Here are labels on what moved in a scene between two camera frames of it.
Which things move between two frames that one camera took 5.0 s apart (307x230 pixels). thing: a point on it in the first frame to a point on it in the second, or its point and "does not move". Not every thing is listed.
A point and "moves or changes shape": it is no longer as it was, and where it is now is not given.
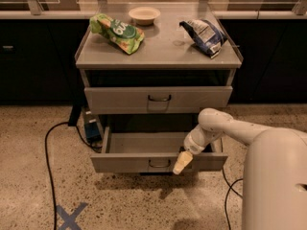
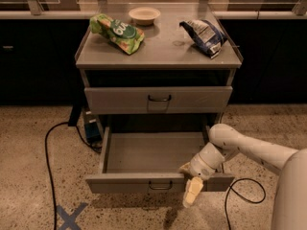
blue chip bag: x=207 y=37 does not move
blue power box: x=92 y=128 does not move
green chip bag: x=126 y=36 does not move
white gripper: x=193 y=145 to x=200 y=167
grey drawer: x=150 y=152 moves or changes shape
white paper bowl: x=144 y=15 does not move
